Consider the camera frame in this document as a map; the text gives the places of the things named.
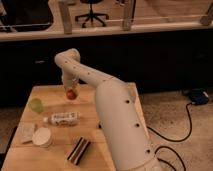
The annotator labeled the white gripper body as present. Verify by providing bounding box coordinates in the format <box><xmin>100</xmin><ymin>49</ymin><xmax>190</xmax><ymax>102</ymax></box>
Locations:
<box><xmin>62</xmin><ymin>71</ymin><xmax>79</xmax><ymax>91</ymax></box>

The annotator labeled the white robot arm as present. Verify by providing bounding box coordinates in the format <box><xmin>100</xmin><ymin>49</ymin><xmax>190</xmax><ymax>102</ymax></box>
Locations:
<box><xmin>55</xmin><ymin>48</ymin><xmax>163</xmax><ymax>171</ymax></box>

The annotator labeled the green plastic cup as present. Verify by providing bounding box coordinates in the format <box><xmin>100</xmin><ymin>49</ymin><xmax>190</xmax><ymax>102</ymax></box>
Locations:
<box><xmin>28</xmin><ymin>98</ymin><xmax>44</xmax><ymax>114</ymax></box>

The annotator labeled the black office chair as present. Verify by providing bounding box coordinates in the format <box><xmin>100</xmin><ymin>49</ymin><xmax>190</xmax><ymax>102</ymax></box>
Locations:
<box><xmin>75</xmin><ymin>0</ymin><xmax>109</xmax><ymax>28</ymax></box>

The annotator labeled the striped black red box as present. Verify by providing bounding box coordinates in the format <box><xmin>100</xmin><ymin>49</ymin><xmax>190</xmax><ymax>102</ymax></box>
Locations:
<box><xmin>67</xmin><ymin>137</ymin><xmax>91</xmax><ymax>165</ymax></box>

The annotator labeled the white plastic bag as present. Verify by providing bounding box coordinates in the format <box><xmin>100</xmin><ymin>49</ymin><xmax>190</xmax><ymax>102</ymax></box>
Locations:
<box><xmin>20</xmin><ymin>123</ymin><xmax>37</xmax><ymax>144</ymax></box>

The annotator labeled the blue power box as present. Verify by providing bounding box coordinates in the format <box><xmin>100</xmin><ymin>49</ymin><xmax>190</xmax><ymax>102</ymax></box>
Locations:
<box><xmin>189</xmin><ymin>89</ymin><xmax>209</xmax><ymax>105</ymax></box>

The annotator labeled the wooden railing post left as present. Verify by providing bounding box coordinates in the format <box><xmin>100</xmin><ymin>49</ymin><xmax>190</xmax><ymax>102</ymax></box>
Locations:
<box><xmin>58</xmin><ymin>0</ymin><xmax>72</xmax><ymax>34</ymax></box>

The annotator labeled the wooden railing post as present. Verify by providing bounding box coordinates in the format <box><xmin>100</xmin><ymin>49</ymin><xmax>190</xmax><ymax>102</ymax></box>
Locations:
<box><xmin>58</xmin><ymin>0</ymin><xmax>72</xmax><ymax>34</ymax></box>
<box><xmin>200</xmin><ymin>2</ymin><xmax>213</xmax><ymax>26</ymax></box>
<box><xmin>122</xmin><ymin>0</ymin><xmax>135</xmax><ymax>31</ymax></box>

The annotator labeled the wooden railing post middle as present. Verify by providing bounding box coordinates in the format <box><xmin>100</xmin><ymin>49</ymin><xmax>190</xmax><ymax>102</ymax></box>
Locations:
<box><xmin>122</xmin><ymin>0</ymin><xmax>135</xmax><ymax>31</ymax></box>

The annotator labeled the black floor cable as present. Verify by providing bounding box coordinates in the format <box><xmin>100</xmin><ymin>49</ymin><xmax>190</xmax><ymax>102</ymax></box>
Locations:
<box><xmin>154</xmin><ymin>145</ymin><xmax>187</xmax><ymax>171</ymax></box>

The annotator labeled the wooden railing post right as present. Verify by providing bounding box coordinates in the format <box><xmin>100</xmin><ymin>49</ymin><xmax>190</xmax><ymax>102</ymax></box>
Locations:
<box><xmin>200</xmin><ymin>2</ymin><xmax>213</xmax><ymax>26</ymax></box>

